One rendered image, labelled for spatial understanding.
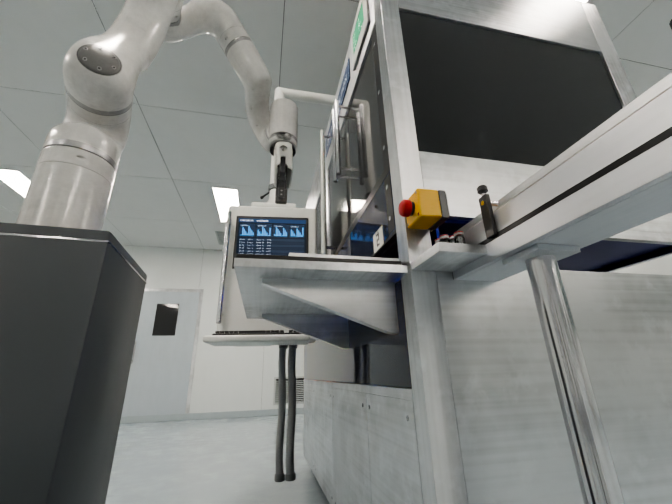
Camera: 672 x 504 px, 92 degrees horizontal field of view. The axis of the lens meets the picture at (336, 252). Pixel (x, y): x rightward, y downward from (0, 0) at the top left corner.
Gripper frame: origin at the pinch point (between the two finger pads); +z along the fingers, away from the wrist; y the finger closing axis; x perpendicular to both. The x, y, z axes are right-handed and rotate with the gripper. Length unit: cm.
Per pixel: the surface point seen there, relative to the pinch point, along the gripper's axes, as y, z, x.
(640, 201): -51, 26, -45
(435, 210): -21.5, 12.8, -33.3
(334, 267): -11.0, 23.7, -12.2
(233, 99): 157, -185, 39
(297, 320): 48, 27, -10
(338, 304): -2.4, 30.4, -14.8
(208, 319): 544, -51, 101
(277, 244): 88, -21, -2
